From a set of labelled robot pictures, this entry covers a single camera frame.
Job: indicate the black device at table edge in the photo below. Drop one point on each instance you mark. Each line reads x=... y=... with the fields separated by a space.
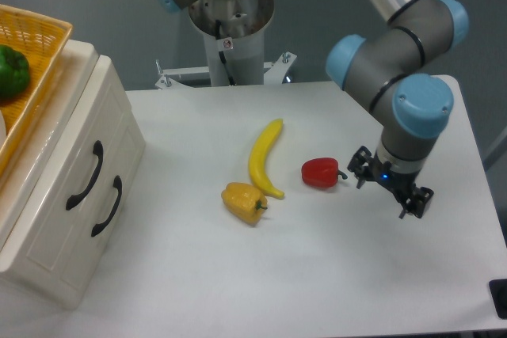
x=498 y=291

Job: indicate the yellow woven basket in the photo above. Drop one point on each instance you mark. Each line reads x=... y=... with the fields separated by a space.
x=40 y=39

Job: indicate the white drawer cabinet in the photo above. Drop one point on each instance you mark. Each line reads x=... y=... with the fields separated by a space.
x=65 y=286

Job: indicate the green bell pepper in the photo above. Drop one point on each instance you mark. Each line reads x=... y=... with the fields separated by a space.
x=15 y=72

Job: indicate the white top drawer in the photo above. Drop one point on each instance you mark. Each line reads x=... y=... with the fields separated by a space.
x=46 y=233

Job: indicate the red bell pepper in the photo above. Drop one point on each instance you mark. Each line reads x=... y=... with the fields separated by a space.
x=322 y=172

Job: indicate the black top drawer handle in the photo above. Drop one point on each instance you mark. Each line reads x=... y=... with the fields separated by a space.
x=75 y=199

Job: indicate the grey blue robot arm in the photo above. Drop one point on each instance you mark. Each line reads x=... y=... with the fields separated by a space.
x=383 y=76

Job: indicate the white plate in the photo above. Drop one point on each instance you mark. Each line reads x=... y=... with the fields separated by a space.
x=3 y=131

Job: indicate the yellow bell pepper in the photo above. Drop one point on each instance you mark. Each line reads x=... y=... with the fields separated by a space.
x=245 y=202

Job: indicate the yellow banana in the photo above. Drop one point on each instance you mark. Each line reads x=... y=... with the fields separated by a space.
x=258 y=157

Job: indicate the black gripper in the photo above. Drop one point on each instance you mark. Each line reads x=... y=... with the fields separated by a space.
x=366 y=168

